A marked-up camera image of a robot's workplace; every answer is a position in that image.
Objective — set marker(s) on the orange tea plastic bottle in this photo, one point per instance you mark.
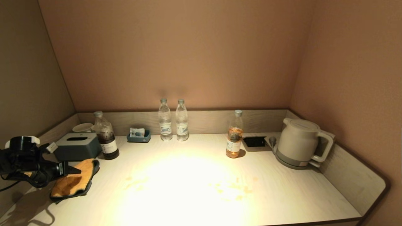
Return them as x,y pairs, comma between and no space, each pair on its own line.
234,140

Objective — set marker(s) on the white electric kettle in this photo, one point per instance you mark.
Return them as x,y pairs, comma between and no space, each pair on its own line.
296,140

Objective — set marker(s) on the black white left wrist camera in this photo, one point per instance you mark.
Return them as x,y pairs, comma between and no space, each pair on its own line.
22,143

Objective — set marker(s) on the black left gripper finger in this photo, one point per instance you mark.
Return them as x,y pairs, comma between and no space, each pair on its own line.
70,168
66,174

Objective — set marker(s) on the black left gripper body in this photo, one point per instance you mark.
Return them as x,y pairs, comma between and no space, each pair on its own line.
28,166

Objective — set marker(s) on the black recessed power socket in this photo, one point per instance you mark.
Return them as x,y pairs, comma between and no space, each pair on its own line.
254,141

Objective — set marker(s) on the orange microfiber cloth grey edge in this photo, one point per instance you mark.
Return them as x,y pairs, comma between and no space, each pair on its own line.
75,183

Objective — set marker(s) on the small blue tray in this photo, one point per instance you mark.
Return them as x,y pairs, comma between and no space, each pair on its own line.
138,139

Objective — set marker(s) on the dark drink plastic bottle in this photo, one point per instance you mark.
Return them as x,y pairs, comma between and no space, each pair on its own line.
107,143

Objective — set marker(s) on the pale sachet packets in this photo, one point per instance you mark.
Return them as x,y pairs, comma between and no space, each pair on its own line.
137,132

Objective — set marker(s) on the grey-blue tissue box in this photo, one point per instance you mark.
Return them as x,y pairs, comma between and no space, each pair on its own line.
78,147

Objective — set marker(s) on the white ceramic cup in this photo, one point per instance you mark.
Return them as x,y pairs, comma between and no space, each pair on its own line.
82,127

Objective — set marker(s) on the grey kettle power plug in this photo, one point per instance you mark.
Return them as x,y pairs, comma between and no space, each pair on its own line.
272,140

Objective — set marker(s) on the grey kettle base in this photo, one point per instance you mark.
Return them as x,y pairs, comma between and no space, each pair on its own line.
289,163

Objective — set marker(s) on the clear water bottle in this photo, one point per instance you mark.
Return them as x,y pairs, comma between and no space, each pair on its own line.
181,125
165,125

